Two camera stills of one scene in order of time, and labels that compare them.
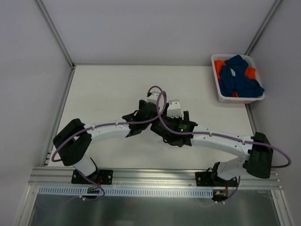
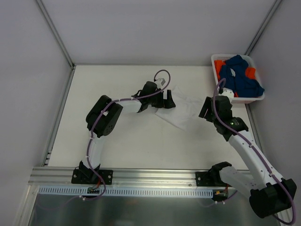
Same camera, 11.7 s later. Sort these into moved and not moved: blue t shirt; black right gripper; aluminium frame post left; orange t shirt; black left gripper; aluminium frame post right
Moved: black left gripper; black right gripper
Not moved: orange t shirt; blue t shirt; aluminium frame post right; aluminium frame post left
